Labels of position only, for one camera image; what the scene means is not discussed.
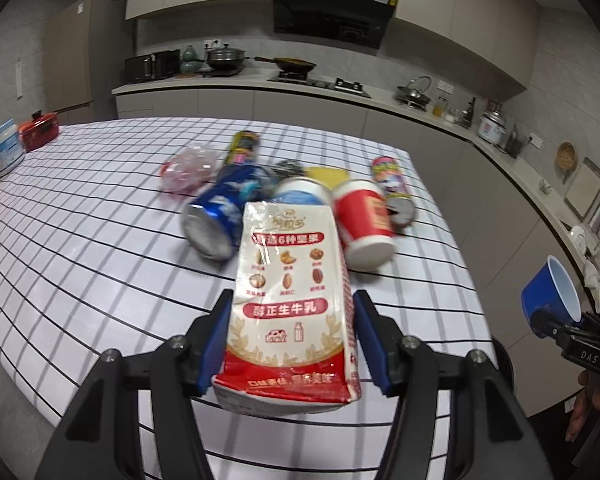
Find black range hood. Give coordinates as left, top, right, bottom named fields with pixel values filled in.
left=270, top=0, right=398, bottom=50

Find blue white paper cup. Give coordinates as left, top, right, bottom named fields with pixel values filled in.
left=272, top=176, right=335, bottom=211

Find person's right hand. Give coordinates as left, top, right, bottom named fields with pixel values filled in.
left=565, top=371, right=600, bottom=442

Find red paper cup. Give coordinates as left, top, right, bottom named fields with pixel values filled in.
left=332, top=179, right=398, bottom=267

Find black frying pan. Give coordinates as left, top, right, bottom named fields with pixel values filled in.
left=254, top=56, right=317, bottom=73

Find kitchen counter cabinets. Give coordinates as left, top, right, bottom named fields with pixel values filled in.
left=111, top=72, right=600, bottom=411

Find plain blue cup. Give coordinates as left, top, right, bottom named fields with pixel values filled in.
left=521, top=255, right=583, bottom=331

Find beige upper cabinets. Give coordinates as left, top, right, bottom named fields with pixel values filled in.
left=125, top=0, right=541, bottom=96

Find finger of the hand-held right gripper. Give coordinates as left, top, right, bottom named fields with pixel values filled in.
left=530, top=309, right=588, bottom=341

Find blue white box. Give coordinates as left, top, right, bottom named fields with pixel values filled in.
left=0, top=119, right=25, bottom=180

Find crumpled dark wrapper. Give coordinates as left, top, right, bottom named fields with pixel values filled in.
left=260, top=159, right=306, bottom=196

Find black gas stove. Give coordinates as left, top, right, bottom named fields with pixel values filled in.
left=267, top=71, right=372, bottom=97

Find beige refrigerator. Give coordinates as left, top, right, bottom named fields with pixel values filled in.
left=42, top=0, right=128, bottom=126

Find black microwave oven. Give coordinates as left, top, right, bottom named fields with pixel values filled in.
left=125, top=50, right=181, bottom=84

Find white rice cooker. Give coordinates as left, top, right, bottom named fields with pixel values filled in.
left=477, top=101, right=508, bottom=146

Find blue soda can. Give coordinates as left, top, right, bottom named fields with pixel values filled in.
left=181, top=165, right=261, bottom=261

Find woven round basket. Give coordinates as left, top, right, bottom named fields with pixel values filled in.
left=555, top=142, right=578, bottom=171

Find pot with glass lid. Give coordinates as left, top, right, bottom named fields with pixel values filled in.
left=205, top=44, right=246, bottom=72

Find white red milk carton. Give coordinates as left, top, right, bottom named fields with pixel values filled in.
left=211, top=201, right=363, bottom=413

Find beige cutting board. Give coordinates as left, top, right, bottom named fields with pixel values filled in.
left=564, top=157, right=600, bottom=218

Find red cooking appliance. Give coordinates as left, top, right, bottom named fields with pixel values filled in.
left=19, top=110, right=61, bottom=151

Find black utensil holder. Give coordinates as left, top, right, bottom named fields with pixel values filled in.
left=505, top=130, right=528, bottom=158

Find black yellow drink can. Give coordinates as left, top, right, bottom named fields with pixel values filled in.
left=224, top=130, right=261, bottom=167

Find pink snack tube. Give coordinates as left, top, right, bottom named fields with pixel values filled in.
left=371, top=156, right=417, bottom=233

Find steel wok with lid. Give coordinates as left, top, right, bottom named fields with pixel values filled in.
left=395, top=76, right=433, bottom=106

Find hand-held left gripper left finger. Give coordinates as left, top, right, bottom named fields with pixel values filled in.
left=32, top=289, right=236, bottom=480

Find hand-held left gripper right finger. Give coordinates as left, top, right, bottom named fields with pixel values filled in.
left=352, top=290, right=556, bottom=480

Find yellow sponge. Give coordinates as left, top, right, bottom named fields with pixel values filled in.
left=305, top=165, right=351, bottom=186

